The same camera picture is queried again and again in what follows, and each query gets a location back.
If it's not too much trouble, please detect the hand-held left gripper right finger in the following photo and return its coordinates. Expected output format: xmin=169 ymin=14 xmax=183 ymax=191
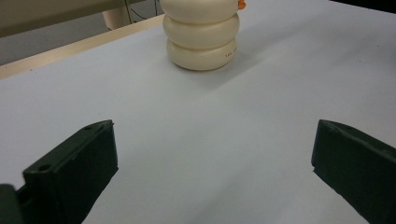
xmin=311 ymin=119 xmax=396 ymax=224

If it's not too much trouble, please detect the black cable bundle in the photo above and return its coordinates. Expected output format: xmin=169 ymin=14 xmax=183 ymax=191
xmin=123 ymin=0 xmax=165 ymax=25

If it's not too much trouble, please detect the white foam board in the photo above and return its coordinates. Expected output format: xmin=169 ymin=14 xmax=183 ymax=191
xmin=0 ymin=0 xmax=396 ymax=224

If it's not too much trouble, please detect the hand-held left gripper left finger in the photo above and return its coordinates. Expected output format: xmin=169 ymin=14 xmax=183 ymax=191
xmin=18 ymin=119 xmax=120 ymax=224

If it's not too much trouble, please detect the cream ribbed cup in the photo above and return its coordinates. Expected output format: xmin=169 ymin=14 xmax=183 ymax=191
xmin=159 ymin=0 xmax=247 ymax=72

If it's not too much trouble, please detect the light wooden table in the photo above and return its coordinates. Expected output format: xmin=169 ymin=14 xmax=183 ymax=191
xmin=0 ymin=13 xmax=166 ymax=81

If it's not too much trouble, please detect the beige wooden desk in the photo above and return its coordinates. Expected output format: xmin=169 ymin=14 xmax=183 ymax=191
xmin=0 ymin=0 xmax=148 ymax=39

